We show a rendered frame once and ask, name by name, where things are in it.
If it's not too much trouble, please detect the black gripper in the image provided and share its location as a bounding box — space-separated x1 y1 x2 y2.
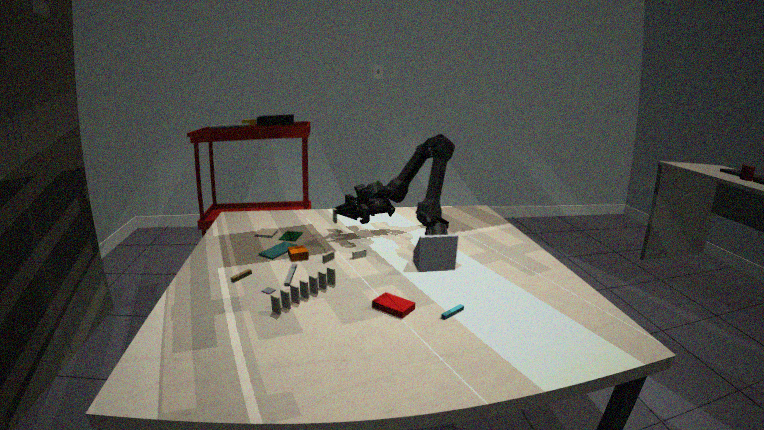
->
334 194 378 224

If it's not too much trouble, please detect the red rectangular block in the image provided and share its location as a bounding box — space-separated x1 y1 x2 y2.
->
372 293 415 318

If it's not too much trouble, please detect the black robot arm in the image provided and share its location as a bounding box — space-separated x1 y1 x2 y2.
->
354 134 455 236

